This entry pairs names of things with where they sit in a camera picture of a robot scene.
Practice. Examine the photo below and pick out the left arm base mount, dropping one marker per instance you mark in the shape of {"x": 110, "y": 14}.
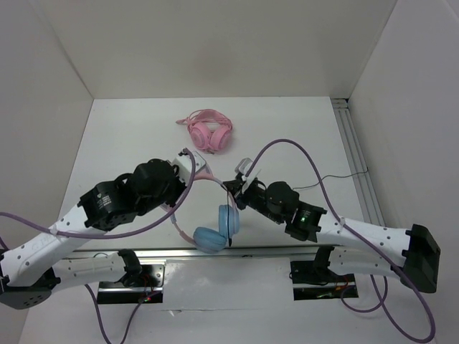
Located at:
{"x": 149, "y": 287}

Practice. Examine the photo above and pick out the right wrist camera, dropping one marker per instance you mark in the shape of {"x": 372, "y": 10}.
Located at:
{"x": 245, "y": 168}

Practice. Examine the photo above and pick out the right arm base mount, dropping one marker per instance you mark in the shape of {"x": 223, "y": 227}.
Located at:
{"x": 313, "y": 280}

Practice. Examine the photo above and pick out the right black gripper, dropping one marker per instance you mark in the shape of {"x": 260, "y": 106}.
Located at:
{"x": 234, "y": 188}

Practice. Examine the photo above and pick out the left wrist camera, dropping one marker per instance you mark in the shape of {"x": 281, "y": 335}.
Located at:
{"x": 185, "y": 161}

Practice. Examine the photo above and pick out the blue pink cat-ear headphones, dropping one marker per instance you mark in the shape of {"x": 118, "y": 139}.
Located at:
{"x": 208, "y": 240}

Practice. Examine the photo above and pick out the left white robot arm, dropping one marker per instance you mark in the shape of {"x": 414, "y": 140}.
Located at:
{"x": 33, "y": 271}

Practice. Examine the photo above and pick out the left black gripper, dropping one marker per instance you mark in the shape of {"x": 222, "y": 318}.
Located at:
{"x": 181, "y": 185}

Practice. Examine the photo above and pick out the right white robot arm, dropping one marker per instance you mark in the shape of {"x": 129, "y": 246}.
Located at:
{"x": 413, "y": 252}

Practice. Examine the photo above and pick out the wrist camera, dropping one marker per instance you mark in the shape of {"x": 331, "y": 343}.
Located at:
{"x": 245, "y": 168}
{"x": 185, "y": 161}

